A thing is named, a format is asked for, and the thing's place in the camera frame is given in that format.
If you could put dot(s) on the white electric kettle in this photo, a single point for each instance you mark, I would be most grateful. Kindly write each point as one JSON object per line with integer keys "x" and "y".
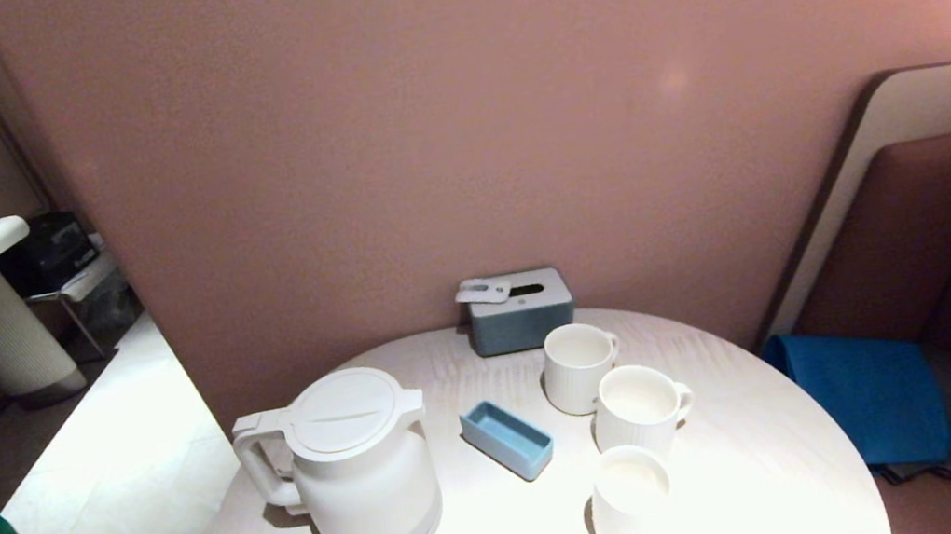
{"x": 368, "y": 490}

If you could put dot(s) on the grey-blue tissue box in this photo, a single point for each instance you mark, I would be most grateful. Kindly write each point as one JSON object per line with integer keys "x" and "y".
{"x": 522, "y": 326}

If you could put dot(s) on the white ribbed ceramic mug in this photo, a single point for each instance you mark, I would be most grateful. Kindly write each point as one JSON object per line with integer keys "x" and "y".
{"x": 636, "y": 427}
{"x": 631, "y": 517}
{"x": 576, "y": 374}

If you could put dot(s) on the small blue rectangular tray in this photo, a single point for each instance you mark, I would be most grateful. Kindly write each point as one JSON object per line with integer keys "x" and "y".
{"x": 506, "y": 439}

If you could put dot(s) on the metal stool with white top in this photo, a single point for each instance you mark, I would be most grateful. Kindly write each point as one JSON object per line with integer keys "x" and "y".
{"x": 86, "y": 278}

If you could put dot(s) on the blue cloth bag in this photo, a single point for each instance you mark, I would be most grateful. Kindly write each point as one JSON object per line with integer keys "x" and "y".
{"x": 863, "y": 398}

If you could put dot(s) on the black box appliance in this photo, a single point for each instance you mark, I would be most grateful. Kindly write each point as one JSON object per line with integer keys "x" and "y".
{"x": 50, "y": 255}

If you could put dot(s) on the beige backrest panel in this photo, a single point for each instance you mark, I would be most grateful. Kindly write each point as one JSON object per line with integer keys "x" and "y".
{"x": 931, "y": 100}

